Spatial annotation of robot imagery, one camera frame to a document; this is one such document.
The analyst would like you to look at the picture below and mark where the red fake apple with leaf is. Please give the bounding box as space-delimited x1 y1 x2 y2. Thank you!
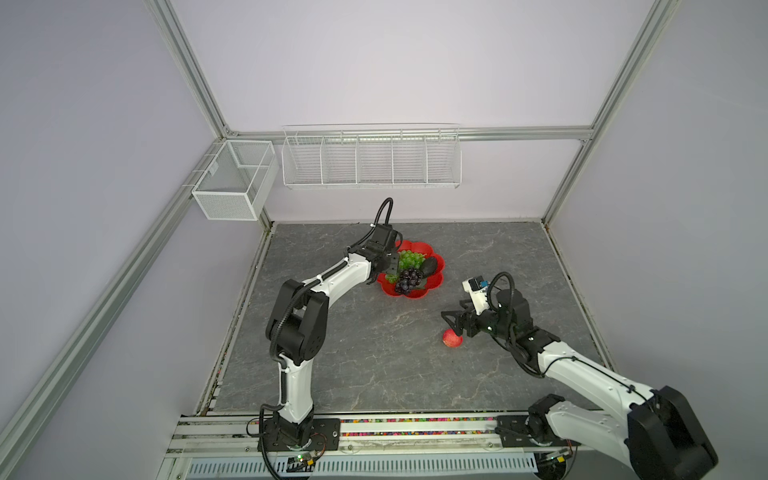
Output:
442 329 463 348

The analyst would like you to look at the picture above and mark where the green fake grape bunch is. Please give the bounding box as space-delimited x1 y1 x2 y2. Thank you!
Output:
385 250 426 284

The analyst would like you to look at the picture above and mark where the dark purple fake grape bunch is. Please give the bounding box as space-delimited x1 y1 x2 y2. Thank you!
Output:
394 268 424 296

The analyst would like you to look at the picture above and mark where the dark fake avocado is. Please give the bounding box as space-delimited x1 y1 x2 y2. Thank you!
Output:
419 257 439 278

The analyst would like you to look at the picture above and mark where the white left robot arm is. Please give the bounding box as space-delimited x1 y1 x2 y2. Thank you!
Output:
263 223 401 447

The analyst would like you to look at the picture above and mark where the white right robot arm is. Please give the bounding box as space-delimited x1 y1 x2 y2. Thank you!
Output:
441 272 719 479

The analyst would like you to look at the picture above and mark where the red flower-shaped fruit bowl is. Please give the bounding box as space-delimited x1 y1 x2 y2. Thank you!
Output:
377 240 445 299

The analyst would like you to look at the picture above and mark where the white mesh box basket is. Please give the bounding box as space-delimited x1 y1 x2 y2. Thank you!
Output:
192 140 279 221

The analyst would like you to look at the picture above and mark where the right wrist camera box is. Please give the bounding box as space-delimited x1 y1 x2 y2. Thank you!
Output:
462 276 490 315

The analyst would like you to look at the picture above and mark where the white wire shelf basket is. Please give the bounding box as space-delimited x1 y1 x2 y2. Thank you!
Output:
282 123 463 189

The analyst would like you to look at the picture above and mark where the white vented cable duct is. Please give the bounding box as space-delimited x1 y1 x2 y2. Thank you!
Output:
181 452 538 479

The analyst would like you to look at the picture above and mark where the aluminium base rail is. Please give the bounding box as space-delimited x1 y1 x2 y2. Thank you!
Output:
166 411 589 458

